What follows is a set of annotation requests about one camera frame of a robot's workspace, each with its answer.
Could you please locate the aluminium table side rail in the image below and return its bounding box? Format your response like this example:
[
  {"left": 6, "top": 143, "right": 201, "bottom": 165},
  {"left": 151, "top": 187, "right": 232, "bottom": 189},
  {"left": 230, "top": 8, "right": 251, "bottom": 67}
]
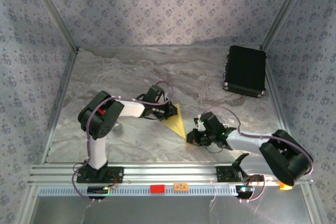
[
  {"left": 41, "top": 48, "right": 79, "bottom": 164},
  {"left": 262, "top": 50, "right": 299, "bottom": 162}
]

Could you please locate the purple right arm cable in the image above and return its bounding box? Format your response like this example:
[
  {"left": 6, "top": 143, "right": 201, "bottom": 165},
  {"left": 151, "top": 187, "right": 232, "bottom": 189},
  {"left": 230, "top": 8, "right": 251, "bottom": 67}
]
[{"left": 201, "top": 106, "right": 314, "bottom": 203}]

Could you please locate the yellow paper sheet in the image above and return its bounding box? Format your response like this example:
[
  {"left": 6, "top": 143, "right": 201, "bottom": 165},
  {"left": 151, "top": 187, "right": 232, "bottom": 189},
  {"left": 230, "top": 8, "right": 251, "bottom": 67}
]
[{"left": 160, "top": 103, "right": 187, "bottom": 141}]

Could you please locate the aluminium frame post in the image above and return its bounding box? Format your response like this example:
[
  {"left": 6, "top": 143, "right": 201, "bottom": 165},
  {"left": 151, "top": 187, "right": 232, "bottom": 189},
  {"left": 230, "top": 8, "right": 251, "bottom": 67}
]
[{"left": 261, "top": 0, "right": 312, "bottom": 51}]

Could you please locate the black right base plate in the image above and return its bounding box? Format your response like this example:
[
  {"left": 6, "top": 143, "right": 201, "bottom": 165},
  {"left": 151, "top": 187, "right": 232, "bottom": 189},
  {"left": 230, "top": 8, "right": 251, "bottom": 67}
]
[{"left": 216, "top": 165, "right": 264, "bottom": 183}]

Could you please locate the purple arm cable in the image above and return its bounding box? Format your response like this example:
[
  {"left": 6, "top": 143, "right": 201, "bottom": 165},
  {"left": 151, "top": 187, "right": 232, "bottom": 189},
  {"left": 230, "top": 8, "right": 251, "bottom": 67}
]
[
  {"left": 201, "top": 106, "right": 314, "bottom": 203},
  {"left": 72, "top": 81, "right": 174, "bottom": 204}
]

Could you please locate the aluminium mounting rail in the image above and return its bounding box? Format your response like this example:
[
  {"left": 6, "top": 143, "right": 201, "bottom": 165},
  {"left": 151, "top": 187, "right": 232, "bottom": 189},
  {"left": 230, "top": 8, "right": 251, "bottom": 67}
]
[{"left": 27, "top": 163, "right": 314, "bottom": 186}]

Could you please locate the small black controller board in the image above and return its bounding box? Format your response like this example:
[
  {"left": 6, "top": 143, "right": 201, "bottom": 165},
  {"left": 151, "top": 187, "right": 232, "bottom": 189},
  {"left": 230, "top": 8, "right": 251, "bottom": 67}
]
[
  {"left": 235, "top": 185, "right": 255, "bottom": 195},
  {"left": 87, "top": 186, "right": 109, "bottom": 196}
]

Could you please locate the slotted grey cable duct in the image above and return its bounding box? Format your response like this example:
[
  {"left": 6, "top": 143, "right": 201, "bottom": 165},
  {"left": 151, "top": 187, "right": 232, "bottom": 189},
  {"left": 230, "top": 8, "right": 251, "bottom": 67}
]
[{"left": 38, "top": 184, "right": 263, "bottom": 197}]

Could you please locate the red glitter microphone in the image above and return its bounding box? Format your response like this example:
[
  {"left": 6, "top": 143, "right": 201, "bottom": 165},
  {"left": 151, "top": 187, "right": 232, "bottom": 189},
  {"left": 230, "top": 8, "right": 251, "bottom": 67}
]
[{"left": 94, "top": 108, "right": 123, "bottom": 133}]

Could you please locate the black hard case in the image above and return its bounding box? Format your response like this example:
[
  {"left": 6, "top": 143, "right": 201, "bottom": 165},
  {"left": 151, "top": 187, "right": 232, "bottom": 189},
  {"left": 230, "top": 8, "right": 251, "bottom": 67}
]
[{"left": 222, "top": 45, "right": 267, "bottom": 99}]

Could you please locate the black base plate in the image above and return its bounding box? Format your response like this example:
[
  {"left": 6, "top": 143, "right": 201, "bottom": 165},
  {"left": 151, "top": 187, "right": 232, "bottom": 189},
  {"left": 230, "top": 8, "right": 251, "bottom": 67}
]
[
  {"left": 216, "top": 165, "right": 264, "bottom": 183},
  {"left": 76, "top": 166, "right": 124, "bottom": 184}
]

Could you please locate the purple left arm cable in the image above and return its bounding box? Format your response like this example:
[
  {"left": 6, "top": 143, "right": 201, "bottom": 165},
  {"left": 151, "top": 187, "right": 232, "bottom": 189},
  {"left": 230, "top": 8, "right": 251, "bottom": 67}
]
[{"left": 72, "top": 81, "right": 174, "bottom": 204}]

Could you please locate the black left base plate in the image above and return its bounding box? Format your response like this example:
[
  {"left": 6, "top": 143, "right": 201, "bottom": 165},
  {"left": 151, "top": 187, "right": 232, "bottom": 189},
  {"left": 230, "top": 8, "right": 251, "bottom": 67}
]
[{"left": 76, "top": 166, "right": 124, "bottom": 184}]

